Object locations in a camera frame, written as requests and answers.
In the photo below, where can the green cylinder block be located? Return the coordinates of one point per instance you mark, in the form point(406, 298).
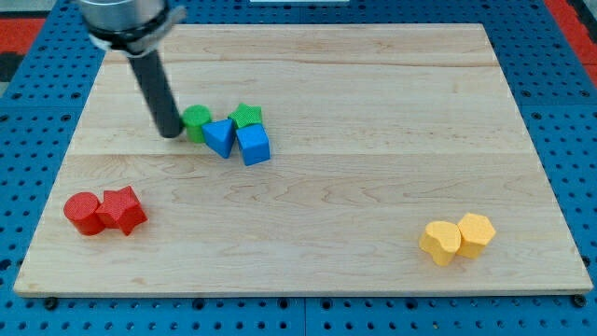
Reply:
point(194, 117)

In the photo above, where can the yellow hexagon block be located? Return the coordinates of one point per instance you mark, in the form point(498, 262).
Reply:
point(477, 231)

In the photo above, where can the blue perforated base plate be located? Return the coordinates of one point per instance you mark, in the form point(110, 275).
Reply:
point(550, 83)

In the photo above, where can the red star block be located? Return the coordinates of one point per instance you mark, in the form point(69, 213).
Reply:
point(121, 209)

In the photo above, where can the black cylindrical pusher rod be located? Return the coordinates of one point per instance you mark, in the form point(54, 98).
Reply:
point(151, 78)

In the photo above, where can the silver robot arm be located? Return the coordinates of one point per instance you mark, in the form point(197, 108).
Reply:
point(135, 28)

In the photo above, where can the blue triangle block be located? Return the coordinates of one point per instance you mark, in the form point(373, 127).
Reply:
point(219, 136)

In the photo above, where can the wooden board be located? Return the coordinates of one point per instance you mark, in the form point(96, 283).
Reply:
point(375, 131)

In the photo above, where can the red cylinder block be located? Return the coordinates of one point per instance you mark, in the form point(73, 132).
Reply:
point(80, 210)

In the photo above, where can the green star block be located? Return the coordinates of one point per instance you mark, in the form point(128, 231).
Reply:
point(246, 115)

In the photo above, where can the blue cube block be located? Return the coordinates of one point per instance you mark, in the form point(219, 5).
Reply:
point(254, 144)

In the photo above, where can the yellow heart block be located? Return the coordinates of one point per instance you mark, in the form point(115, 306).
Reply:
point(441, 240)

